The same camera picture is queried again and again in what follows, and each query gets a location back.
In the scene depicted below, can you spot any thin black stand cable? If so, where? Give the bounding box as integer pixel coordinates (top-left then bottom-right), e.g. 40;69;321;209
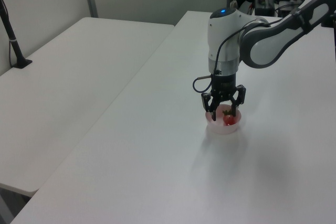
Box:
7;39;16;67

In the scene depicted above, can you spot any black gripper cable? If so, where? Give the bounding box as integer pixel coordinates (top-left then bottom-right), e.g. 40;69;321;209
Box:
193;22;271;94

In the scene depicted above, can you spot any red toy strawberry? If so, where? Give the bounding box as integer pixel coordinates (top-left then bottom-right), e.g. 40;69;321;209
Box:
222;109;236;126

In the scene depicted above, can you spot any pink plastic bowl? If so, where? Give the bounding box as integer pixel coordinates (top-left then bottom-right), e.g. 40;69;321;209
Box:
205;110;242;134

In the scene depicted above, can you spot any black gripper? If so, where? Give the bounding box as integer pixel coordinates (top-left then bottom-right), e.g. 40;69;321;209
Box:
201;73;247;122

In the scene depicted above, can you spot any black box device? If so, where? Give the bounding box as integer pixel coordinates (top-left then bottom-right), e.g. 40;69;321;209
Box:
255;0;275;16

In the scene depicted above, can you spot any black camera stand pole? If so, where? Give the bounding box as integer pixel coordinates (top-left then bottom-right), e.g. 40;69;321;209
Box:
0;0;34;69

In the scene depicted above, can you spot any black electronic unit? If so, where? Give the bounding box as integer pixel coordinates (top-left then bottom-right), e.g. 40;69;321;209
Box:
277;3;299;18

